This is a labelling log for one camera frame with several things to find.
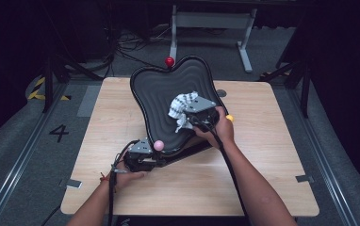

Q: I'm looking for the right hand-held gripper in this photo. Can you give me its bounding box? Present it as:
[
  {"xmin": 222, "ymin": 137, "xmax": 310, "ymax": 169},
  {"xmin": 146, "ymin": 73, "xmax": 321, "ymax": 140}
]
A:
[{"xmin": 183, "ymin": 95, "xmax": 221, "ymax": 127}]

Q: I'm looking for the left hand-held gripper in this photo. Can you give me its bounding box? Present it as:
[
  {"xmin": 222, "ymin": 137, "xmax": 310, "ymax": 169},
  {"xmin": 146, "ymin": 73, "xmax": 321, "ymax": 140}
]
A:
[{"xmin": 123, "ymin": 137, "xmax": 167, "ymax": 172}]

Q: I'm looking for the white grey patterned cloth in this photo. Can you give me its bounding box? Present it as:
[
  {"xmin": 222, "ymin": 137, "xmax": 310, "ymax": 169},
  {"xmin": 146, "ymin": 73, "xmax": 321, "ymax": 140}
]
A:
[{"xmin": 167, "ymin": 90, "xmax": 200, "ymax": 134}]

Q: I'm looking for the black wavy tray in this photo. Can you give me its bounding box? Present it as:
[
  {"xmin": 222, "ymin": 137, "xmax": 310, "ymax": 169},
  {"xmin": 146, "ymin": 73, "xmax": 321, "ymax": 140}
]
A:
[{"xmin": 129, "ymin": 55, "xmax": 229, "ymax": 168}]

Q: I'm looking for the person's right hand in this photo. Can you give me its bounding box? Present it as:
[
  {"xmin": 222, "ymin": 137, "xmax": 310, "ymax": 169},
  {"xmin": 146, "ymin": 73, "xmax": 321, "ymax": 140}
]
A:
[{"xmin": 192, "ymin": 105, "xmax": 236, "ymax": 149}]

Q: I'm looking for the person's left hand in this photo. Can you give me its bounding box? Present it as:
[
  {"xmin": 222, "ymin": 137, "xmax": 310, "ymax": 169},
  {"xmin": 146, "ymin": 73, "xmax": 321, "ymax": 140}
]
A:
[{"xmin": 106, "ymin": 159, "xmax": 148, "ymax": 191}]

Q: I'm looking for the yellow black hazard tape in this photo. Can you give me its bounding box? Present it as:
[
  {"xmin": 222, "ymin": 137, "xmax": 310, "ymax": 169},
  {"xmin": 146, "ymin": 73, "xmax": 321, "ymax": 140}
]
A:
[{"xmin": 259, "ymin": 70, "xmax": 292, "ymax": 79}]

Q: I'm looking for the grey metal stand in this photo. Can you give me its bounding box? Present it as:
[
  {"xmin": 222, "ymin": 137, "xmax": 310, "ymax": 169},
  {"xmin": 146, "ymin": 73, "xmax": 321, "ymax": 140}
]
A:
[{"xmin": 168, "ymin": 4, "xmax": 258, "ymax": 73}]

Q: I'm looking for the black tripod stand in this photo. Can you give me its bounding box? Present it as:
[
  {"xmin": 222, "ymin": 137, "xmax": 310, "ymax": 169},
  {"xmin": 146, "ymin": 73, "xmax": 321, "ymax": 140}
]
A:
[
  {"xmin": 259, "ymin": 59, "xmax": 314, "ymax": 119},
  {"xmin": 41, "ymin": 53, "xmax": 102, "ymax": 114}
]

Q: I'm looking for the left hand-held gripper cable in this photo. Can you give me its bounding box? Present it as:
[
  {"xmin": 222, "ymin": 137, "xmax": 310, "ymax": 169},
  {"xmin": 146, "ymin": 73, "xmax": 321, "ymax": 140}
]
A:
[{"xmin": 106, "ymin": 139, "xmax": 139, "ymax": 226}]

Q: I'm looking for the hand-held gripper cable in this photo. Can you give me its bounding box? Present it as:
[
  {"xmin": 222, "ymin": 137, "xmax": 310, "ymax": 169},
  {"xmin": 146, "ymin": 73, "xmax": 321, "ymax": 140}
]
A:
[
  {"xmin": 106, "ymin": 139, "xmax": 139, "ymax": 226},
  {"xmin": 189, "ymin": 115, "xmax": 250, "ymax": 226}
]

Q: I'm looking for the right hand-held gripper cable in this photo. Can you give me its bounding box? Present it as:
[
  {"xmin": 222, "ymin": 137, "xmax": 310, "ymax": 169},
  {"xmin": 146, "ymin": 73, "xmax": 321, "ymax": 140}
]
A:
[{"xmin": 189, "ymin": 115, "xmax": 250, "ymax": 226}]

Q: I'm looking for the bundle of black floor cables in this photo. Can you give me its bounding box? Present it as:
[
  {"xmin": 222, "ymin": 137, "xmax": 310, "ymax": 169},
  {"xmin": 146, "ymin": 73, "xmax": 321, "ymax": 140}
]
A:
[{"xmin": 102, "ymin": 6, "xmax": 176, "ymax": 79}]

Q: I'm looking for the thin black floor cable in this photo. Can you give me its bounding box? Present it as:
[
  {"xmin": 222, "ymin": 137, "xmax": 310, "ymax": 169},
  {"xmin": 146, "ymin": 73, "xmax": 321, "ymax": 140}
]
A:
[{"xmin": 41, "ymin": 203, "xmax": 63, "ymax": 226}]

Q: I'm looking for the metal floor rail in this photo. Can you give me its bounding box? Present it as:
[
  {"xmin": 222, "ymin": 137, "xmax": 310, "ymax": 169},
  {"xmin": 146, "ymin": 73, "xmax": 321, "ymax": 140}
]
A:
[
  {"xmin": 0, "ymin": 81, "xmax": 71, "ymax": 226},
  {"xmin": 286, "ymin": 88, "xmax": 358, "ymax": 226}
]

